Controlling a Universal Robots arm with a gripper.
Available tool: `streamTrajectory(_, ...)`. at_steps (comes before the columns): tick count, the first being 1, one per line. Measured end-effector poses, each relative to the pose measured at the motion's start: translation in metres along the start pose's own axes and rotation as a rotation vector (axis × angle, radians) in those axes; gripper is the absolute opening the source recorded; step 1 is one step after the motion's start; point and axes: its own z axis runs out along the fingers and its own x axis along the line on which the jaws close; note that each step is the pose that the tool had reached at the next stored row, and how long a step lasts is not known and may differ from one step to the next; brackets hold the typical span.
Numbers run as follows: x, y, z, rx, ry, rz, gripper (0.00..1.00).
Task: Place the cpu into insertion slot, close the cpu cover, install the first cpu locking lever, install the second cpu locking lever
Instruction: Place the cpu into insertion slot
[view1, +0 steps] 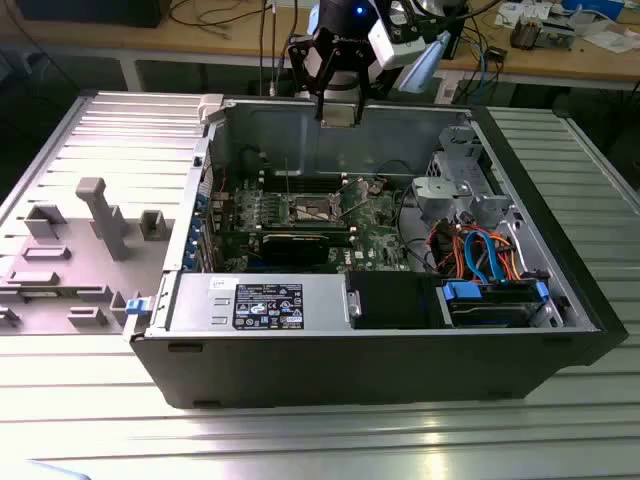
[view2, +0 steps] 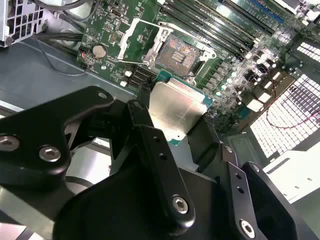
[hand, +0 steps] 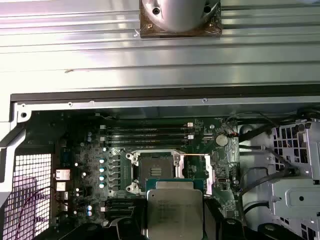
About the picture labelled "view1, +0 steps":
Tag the wooden desk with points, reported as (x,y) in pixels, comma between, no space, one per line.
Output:
(150,40)

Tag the black PC case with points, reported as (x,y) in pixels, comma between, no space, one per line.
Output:
(350,370)

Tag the white papers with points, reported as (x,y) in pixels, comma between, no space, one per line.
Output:
(610,40)

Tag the grey parts rack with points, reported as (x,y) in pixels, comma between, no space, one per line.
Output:
(85,260)

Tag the copper heat sink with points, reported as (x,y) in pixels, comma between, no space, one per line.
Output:
(525,32)

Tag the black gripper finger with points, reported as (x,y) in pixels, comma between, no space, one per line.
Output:
(302,60)
(362,75)

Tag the black graphics card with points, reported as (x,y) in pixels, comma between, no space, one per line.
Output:
(295,247)

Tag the CPU socket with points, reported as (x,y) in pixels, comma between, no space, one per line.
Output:
(315,210)

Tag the metal component box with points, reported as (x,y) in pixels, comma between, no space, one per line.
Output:
(557,35)

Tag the green RAM stick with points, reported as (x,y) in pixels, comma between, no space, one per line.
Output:
(65,292)

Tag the black upright desktop box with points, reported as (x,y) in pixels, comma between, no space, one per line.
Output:
(456,45)

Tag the small black adapter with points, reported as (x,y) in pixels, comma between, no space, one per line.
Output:
(497,54)

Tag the beige case latch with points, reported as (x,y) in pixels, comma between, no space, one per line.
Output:
(210,107)

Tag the blue box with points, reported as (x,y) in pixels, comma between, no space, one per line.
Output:
(595,6)

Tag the large black box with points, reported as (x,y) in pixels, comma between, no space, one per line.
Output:
(90,12)

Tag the long black RAM stick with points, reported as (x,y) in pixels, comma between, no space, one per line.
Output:
(240,239)

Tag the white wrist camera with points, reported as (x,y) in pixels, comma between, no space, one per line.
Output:
(395,47)

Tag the black RAM slot bank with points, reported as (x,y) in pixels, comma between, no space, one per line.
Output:
(275,184)

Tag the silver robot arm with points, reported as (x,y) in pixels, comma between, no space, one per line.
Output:
(425,65)

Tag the silver power supply unit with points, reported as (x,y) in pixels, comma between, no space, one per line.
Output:
(200,300)

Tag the silver drive cage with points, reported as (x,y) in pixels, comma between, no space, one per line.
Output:
(480,205)

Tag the black drive bay cover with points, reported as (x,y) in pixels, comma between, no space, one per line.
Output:
(390,300)

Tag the blue disk carrier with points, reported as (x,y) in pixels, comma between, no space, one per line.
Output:
(462,292)

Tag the blue case latch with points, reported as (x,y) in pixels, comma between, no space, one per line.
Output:
(137,306)

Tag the green motherboard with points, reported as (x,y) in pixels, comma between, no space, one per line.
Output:
(375,235)

